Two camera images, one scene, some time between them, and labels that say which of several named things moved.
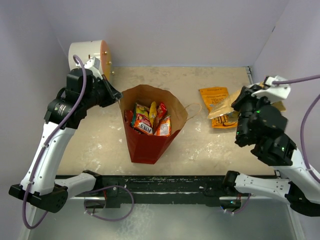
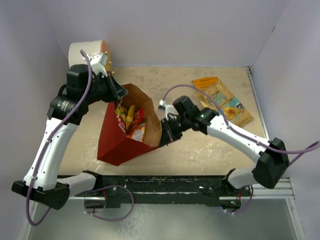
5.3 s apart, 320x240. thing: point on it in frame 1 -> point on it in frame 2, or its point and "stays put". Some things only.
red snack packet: x=161 y=112 -> x=138 y=119
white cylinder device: x=87 y=50 stays put
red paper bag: x=143 y=146 -> x=115 y=147
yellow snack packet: x=152 y=113 -> x=130 y=116
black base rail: x=120 y=191 stays put
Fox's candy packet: x=141 y=120 -> x=121 y=114
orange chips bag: x=211 y=96 -> x=205 y=82
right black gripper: x=246 y=94 -> x=168 y=135
